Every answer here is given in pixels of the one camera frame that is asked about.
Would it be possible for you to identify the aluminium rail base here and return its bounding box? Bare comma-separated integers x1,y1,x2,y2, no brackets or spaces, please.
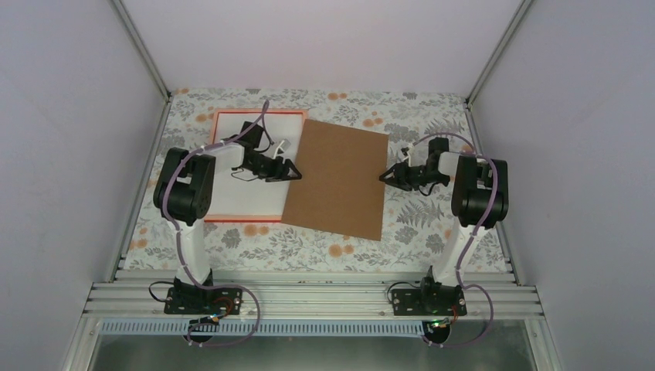
83,270,545,320

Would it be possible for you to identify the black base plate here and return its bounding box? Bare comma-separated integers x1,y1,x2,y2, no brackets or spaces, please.
164,288,243,316
391,288,468,316

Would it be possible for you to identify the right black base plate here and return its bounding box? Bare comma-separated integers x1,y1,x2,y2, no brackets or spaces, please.
391,288,468,316

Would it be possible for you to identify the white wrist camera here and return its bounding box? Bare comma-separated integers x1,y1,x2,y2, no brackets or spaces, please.
273,138,290,158
401,145,413,166

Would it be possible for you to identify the landscape photo print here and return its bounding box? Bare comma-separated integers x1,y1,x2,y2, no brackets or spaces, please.
205,109,307,222

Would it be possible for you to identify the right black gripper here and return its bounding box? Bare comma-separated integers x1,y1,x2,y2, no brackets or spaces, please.
379,162,448,192

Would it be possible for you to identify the brown backing board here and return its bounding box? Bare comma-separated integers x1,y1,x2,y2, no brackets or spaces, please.
281,119,389,241

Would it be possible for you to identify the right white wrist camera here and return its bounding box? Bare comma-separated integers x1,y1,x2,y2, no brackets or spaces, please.
401,145,413,166

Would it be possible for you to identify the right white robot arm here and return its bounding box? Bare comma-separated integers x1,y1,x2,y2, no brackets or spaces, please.
379,134,510,315

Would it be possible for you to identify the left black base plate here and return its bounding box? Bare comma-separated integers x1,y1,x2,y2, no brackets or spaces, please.
164,288,243,316

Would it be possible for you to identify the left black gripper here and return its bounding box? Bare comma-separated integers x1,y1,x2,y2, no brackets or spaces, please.
243,153,298,182

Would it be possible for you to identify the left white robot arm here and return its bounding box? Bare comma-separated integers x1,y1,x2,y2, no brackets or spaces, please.
153,117,302,313

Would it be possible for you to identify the grey slotted cable duct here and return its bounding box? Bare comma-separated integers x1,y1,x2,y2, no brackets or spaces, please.
99,318,426,338

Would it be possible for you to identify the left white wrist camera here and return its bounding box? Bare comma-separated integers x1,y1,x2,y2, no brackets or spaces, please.
273,138,290,158

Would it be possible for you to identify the red picture frame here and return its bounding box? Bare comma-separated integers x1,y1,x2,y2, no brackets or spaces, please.
205,109,307,223

